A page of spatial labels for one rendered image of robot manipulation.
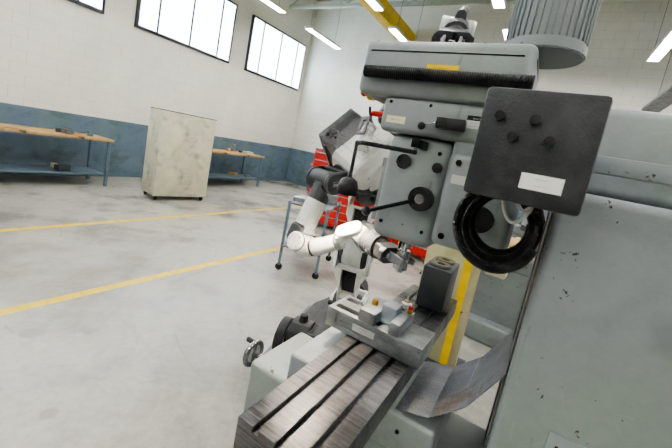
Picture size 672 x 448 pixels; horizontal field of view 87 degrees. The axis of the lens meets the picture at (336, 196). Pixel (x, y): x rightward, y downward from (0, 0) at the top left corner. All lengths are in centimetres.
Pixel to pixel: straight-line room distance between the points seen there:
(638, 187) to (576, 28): 40
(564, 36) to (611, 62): 950
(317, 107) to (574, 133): 1179
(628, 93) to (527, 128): 972
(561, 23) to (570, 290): 63
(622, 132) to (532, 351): 52
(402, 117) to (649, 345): 74
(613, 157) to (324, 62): 1190
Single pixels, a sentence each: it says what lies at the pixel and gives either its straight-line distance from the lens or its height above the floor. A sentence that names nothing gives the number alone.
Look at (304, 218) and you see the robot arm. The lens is 145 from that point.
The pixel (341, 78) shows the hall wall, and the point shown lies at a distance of 1212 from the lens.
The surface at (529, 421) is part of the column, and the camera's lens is 102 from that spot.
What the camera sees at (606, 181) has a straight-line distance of 101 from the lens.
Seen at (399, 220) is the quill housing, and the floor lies 138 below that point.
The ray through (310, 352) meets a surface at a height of 85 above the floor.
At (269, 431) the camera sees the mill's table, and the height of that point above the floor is 93.
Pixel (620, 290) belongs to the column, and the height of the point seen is 139.
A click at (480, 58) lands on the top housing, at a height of 185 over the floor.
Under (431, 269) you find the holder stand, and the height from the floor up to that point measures 111.
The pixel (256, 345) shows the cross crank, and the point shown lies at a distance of 166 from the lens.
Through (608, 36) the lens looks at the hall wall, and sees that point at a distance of 1075.
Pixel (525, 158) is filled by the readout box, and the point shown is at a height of 160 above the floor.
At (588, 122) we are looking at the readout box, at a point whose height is 168.
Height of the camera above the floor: 155
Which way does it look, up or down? 8 degrees down
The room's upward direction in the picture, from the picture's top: 11 degrees clockwise
